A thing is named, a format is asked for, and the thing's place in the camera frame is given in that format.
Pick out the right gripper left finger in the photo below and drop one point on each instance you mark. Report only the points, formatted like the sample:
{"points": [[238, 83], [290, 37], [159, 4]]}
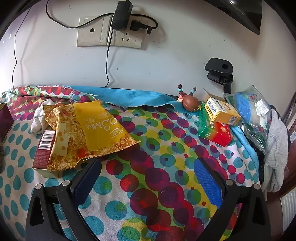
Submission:
{"points": [[42, 222]]}

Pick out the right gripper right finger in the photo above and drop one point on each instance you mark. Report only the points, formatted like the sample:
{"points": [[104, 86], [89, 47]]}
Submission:
{"points": [[253, 221]]}

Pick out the red white carton box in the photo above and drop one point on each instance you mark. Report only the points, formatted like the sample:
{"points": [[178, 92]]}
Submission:
{"points": [[43, 154]]}

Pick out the white sock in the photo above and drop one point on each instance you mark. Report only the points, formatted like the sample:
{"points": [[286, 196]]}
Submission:
{"points": [[39, 123]]}

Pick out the yellow snack bag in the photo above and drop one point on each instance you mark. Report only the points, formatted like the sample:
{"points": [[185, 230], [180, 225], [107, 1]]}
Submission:
{"points": [[83, 130]]}

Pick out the olive yarn rope ball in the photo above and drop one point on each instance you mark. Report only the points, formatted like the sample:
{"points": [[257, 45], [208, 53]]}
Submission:
{"points": [[2, 161]]}

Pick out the red green medicine box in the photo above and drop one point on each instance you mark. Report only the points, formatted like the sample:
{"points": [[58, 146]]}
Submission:
{"points": [[218, 133]]}

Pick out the grey cloth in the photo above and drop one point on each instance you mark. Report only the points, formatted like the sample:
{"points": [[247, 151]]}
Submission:
{"points": [[276, 157]]}

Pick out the polka dot cloth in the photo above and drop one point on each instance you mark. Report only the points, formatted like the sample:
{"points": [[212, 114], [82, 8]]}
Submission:
{"points": [[146, 192]]}

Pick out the yellow medicine box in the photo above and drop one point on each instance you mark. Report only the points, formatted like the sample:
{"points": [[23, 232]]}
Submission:
{"points": [[220, 111]]}

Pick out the plastic bag with blue item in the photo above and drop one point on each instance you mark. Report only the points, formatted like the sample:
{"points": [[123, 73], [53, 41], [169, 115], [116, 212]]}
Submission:
{"points": [[255, 115]]}

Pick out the brown reindeer toy figure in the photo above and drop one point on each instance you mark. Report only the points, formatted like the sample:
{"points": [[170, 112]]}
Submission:
{"points": [[189, 102]]}

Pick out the gold and maroon storage box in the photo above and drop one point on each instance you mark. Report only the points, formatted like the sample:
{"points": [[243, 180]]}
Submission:
{"points": [[6, 121]]}

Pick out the blue cloth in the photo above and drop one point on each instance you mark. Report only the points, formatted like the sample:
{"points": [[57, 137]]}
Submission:
{"points": [[129, 98]]}

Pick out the black power adapter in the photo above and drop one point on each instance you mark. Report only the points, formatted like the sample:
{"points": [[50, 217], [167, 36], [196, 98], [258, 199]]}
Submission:
{"points": [[121, 15]]}

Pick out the black clamp mount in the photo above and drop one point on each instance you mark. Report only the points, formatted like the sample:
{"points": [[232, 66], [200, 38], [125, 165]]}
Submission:
{"points": [[220, 71]]}

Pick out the black wall television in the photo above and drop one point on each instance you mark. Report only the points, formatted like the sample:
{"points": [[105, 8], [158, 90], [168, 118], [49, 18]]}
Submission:
{"points": [[246, 12]]}

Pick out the white wall socket plate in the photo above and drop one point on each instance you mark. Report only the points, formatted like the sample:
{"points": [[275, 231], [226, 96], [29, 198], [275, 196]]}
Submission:
{"points": [[100, 33]]}

